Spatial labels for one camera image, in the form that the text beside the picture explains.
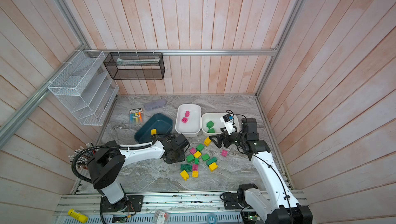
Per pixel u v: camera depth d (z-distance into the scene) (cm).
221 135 67
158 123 103
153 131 96
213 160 85
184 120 104
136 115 107
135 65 104
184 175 80
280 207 39
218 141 67
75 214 69
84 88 72
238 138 64
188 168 84
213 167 82
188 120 104
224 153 88
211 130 98
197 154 88
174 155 67
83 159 70
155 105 111
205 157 88
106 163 47
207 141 93
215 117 107
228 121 67
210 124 101
